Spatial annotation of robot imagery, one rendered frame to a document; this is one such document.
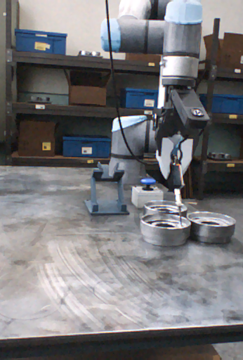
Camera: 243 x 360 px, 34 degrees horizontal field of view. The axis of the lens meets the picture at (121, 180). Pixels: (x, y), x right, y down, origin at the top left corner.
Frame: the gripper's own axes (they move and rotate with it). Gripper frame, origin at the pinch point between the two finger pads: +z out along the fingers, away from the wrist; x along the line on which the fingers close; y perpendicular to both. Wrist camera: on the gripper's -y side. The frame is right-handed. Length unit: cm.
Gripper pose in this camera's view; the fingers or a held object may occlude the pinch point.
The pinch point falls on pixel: (173, 174)
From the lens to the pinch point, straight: 88.2
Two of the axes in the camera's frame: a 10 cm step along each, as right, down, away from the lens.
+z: -0.6, 9.8, 2.0
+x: -9.8, -0.1, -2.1
